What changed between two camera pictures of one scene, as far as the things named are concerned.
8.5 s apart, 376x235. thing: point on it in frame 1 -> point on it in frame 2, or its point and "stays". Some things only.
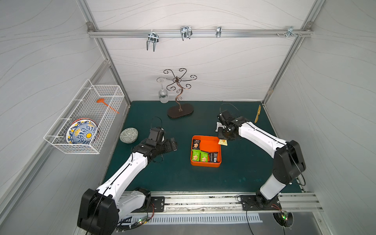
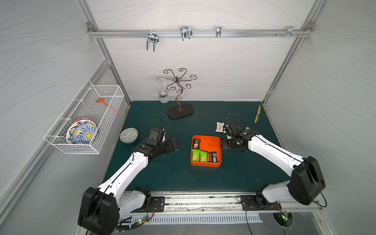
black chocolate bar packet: [213, 156] stays
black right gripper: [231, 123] -> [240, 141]
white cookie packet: [219, 125] stays
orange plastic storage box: [210, 144] stays
